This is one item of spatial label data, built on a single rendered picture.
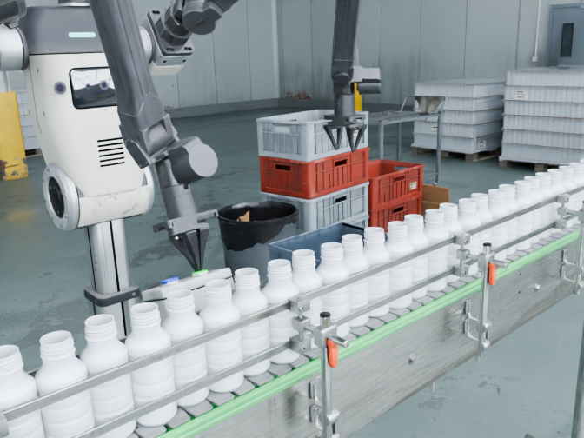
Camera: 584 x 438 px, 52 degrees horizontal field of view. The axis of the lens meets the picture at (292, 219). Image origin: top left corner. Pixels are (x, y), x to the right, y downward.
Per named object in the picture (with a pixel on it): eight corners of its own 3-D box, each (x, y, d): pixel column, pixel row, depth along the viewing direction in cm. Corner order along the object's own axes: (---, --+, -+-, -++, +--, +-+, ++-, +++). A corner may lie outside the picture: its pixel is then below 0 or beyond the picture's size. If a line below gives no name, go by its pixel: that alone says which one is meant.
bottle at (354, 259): (348, 312, 115) (348, 229, 110) (374, 320, 111) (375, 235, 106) (329, 322, 110) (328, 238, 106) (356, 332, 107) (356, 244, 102)
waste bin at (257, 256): (256, 341, 318) (249, 227, 300) (209, 316, 350) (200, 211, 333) (317, 315, 347) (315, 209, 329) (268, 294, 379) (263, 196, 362)
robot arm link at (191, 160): (155, 120, 107) (121, 142, 102) (191, 99, 99) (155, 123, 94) (193, 175, 111) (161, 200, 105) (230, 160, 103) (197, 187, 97)
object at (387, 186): (373, 210, 397) (373, 178, 391) (327, 202, 425) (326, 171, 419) (424, 194, 437) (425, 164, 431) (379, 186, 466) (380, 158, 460)
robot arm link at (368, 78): (335, 48, 154) (334, 75, 150) (380, 45, 152) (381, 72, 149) (338, 77, 165) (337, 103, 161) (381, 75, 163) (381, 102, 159)
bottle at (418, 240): (399, 288, 126) (400, 212, 121) (428, 289, 124) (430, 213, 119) (394, 298, 120) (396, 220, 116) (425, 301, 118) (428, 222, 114)
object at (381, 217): (372, 242, 402) (372, 210, 396) (327, 231, 431) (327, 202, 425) (423, 222, 443) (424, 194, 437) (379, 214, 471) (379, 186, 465)
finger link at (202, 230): (220, 266, 105) (206, 214, 105) (185, 276, 100) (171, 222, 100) (201, 269, 110) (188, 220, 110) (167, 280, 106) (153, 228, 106)
